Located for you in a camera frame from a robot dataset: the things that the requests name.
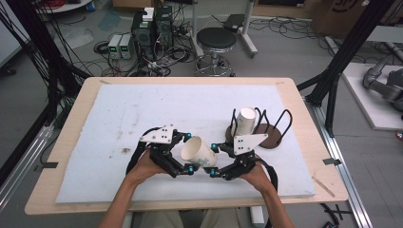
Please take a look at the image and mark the person's beige trousers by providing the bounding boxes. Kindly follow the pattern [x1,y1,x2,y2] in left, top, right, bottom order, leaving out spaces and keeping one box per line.
[131,208,255,228]

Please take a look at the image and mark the aluminium rail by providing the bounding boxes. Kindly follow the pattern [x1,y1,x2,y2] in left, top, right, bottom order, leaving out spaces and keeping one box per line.
[303,98,374,228]
[0,124,55,210]

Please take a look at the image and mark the grey bench power supply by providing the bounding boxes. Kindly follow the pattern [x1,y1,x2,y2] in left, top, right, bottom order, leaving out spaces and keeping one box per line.
[118,33,133,60]
[107,33,123,60]

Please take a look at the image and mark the tangle of floor cables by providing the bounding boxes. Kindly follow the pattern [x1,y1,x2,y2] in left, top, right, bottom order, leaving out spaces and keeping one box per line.
[93,31,198,77]

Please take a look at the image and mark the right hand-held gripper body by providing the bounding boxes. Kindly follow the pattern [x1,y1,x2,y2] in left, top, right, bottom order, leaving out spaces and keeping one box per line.
[218,133,269,181]

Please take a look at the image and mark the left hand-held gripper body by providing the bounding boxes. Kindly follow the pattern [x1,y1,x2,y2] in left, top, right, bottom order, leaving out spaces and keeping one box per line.
[139,123,188,179]

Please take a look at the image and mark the small white box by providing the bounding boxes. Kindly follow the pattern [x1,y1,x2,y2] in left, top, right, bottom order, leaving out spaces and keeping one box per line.
[142,7,155,22]

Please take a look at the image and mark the stack of white paper cups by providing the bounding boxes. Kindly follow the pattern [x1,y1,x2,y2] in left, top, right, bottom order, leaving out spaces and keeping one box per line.
[231,106,258,137]

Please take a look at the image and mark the large brown cardboard box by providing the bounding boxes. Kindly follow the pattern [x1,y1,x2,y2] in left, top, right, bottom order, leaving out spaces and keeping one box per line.
[312,0,393,39]

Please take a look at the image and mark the black computer tower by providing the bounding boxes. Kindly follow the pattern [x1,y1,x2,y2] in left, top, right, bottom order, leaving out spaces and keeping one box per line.
[154,5,175,48]
[130,10,156,61]

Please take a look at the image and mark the white foam mat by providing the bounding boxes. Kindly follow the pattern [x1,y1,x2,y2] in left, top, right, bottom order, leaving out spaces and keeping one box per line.
[55,84,317,204]

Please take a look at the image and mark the person's left hand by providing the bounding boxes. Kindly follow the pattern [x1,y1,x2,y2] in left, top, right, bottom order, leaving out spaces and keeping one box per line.
[127,148,169,186]

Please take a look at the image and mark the black metal frame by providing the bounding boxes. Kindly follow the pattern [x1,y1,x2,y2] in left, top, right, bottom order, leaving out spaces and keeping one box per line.
[297,0,397,137]
[0,0,84,188]

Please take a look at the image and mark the person's right hand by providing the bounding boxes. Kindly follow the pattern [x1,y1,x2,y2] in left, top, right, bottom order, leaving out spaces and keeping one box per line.
[239,161,275,195]

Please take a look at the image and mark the black flat device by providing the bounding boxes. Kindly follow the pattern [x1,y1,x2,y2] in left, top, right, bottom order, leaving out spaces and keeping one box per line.
[222,13,245,32]

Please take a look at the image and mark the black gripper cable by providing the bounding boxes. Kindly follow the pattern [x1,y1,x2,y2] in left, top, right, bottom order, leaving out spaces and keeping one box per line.
[253,157,279,228]
[125,126,160,175]

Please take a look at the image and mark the black round stool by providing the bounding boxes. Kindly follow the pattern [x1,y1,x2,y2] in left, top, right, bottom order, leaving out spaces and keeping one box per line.
[193,27,238,77]

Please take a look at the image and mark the black wire cup holder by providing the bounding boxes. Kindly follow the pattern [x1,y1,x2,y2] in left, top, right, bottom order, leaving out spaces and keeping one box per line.
[225,107,270,145]
[253,108,294,150]

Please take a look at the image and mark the white metal stand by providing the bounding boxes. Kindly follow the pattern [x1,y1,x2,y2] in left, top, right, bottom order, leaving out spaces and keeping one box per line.
[189,0,259,59]

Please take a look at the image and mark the white floor platform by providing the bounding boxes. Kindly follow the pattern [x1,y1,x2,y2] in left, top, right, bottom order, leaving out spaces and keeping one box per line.
[341,61,403,131]

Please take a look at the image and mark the white round table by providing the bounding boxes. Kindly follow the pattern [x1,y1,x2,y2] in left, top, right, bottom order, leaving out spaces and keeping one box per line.
[37,0,93,13]

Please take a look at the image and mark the thin wooden stick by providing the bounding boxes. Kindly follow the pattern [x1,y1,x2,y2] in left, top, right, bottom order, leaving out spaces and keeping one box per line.
[312,175,336,198]

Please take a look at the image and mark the green-printed white paper cup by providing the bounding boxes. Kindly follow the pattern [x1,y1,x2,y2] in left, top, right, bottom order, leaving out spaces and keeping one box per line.
[180,136,220,169]

